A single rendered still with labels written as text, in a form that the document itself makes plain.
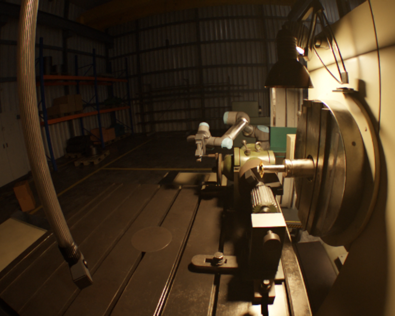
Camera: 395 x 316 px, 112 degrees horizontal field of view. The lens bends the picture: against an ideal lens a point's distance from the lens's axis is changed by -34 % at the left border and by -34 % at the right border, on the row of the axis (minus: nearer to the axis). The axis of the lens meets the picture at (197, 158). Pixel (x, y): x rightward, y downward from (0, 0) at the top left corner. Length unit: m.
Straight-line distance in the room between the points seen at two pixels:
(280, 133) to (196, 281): 1.71
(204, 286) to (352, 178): 0.58
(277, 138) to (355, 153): 1.55
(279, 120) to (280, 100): 0.21
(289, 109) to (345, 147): 1.60
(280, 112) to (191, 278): 1.83
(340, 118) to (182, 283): 0.76
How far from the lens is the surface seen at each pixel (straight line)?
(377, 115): 0.67
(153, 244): 0.93
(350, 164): 0.64
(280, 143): 2.15
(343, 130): 0.67
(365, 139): 0.68
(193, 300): 0.71
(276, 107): 2.14
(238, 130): 1.47
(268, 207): 0.72
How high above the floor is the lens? 1.59
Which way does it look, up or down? 17 degrees down
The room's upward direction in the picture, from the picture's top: 4 degrees counter-clockwise
